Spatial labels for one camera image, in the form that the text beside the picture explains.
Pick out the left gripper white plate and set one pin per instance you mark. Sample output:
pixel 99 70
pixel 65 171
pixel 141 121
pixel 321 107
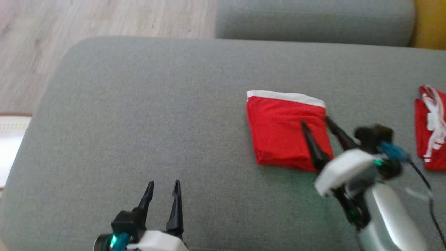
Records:
pixel 156 242

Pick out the grey fabric sofa cushion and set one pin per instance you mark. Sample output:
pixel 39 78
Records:
pixel 313 21

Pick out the red shorts with white waistband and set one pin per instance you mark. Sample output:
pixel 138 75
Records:
pixel 278 132

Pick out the white rug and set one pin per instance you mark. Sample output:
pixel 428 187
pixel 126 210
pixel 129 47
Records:
pixel 12 146

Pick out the red jersey with white trim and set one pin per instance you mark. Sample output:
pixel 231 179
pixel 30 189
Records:
pixel 427 139

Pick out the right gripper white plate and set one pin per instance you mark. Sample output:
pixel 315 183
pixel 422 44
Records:
pixel 345 170

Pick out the grey fabric sofa seat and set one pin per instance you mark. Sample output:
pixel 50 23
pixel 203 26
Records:
pixel 156 122

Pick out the mustard yellow upholstered furniture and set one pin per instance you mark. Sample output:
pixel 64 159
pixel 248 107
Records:
pixel 432 24

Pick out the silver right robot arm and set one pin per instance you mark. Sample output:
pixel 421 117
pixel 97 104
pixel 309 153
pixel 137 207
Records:
pixel 390 223

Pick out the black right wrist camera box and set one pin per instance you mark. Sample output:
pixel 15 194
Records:
pixel 373 136

